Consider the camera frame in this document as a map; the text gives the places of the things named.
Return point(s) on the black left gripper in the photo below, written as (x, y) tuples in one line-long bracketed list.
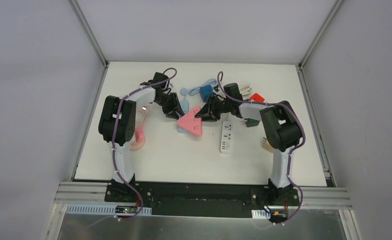
[(171, 103)]

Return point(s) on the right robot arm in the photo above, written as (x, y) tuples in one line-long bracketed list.
[(282, 128)]

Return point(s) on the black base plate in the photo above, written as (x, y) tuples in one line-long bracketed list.
[(202, 199)]

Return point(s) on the dark green cube socket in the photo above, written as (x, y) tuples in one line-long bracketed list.
[(251, 122)]

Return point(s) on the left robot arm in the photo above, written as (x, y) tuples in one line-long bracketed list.
[(117, 122)]

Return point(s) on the light blue power strip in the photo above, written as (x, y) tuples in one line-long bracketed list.
[(185, 107)]

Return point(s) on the red cube socket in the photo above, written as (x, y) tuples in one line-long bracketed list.
[(256, 98)]

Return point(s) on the pink round socket base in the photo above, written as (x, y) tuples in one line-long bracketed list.
[(139, 139)]

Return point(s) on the blue cube socket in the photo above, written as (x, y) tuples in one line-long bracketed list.
[(205, 91)]

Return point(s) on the beige cube socket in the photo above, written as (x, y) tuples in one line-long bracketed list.
[(266, 145)]

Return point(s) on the aluminium frame rail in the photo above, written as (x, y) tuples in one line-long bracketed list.
[(322, 198)]

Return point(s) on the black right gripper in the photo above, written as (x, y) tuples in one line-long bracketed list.
[(212, 108)]

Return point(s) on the pink triangular power strip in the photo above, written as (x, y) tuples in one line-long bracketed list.
[(190, 123)]

